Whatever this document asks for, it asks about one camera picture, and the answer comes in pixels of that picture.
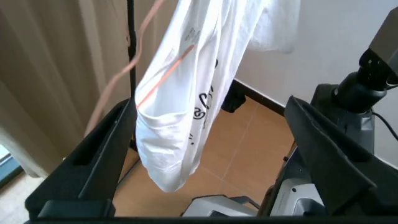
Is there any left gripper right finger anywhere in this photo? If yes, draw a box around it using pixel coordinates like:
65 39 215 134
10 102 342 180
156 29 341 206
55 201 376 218
283 95 398 218

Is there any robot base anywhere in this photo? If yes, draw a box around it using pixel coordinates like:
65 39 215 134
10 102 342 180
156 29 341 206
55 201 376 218
181 83 376 218

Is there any black cable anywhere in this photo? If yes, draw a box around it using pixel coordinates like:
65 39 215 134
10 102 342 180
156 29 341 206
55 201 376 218
371 111 398 142

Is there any pink clothes hanger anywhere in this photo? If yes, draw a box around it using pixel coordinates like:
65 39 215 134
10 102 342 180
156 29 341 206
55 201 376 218
83 0 196 138

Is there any beige curtain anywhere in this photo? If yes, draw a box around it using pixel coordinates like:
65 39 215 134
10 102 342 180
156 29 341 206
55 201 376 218
0 0 180 179

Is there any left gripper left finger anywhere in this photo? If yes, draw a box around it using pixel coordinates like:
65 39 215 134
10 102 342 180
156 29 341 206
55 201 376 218
24 97 138 218

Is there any window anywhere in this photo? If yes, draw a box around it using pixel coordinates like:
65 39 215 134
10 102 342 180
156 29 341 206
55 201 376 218
0 144 24 189

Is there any white printed T-shirt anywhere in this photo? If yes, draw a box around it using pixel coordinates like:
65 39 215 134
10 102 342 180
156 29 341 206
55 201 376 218
134 0 302 193

